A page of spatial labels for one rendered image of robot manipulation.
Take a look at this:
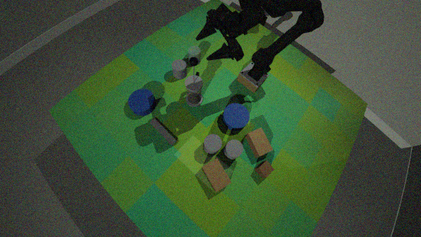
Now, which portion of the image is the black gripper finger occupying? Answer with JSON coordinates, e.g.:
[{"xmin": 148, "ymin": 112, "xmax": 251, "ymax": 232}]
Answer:
[
  {"xmin": 207, "ymin": 43, "xmax": 234, "ymax": 61},
  {"xmin": 196, "ymin": 16, "xmax": 216, "ymax": 41}
]

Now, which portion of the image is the blue cylinder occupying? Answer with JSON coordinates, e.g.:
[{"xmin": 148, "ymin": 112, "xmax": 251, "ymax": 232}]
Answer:
[
  {"xmin": 128, "ymin": 89, "xmax": 157, "ymax": 116},
  {"xmin": 222, "ymin": 103, "xmax": 249, "ymax": 131}
]

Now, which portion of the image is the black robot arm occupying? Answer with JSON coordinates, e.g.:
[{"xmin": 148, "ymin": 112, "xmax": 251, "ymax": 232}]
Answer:
[{"xmin": 214, "ymin": 0, "xmax": 324, "ymax": 81}]

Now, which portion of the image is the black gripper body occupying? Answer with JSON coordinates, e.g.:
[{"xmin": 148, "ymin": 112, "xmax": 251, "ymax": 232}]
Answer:
[{"xmin": 207, "ymin": 9, "xmax": 250, "ymax": 61}]

